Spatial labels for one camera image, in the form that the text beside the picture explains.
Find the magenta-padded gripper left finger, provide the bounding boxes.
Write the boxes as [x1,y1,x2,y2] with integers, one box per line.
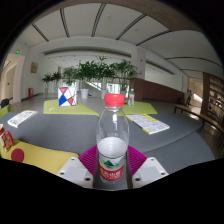
[56,144,100,190]

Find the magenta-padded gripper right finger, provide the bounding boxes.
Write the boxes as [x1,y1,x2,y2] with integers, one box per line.
[126,145,170,190]

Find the clear water bottle red cap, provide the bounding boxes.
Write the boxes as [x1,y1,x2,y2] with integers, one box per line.
[95,93,130,191]

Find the yellow-edged open booklet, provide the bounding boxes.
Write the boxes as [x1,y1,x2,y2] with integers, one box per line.
[125,113,171,136]

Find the flat round red coaster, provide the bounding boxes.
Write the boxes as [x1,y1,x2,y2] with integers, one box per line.
[10,147,25,163]

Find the white cube red blue triangles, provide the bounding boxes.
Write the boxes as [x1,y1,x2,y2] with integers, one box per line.
[57,86,78,108]

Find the long wooden bench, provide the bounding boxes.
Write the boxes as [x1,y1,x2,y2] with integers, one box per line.
[173,103,224,134]

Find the white printed magazine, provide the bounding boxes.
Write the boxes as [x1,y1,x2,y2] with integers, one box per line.
[7,109,39,129]

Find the red floral mug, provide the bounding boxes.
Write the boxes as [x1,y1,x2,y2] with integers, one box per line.
[0,123,14,153]

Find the person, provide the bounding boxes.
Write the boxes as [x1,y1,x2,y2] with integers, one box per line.
[186,89,194,107]

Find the lime green seat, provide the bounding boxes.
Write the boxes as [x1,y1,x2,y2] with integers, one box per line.
[0,104,11,120]

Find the wooden shelf unit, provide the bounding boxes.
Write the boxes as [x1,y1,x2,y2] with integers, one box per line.
[208,74,224,125]

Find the group of potted plants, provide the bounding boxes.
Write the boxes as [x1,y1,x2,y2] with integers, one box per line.
[41,55,138,100]

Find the framed wall picture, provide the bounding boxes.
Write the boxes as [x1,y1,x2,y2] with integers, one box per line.
[30,61,39,74]

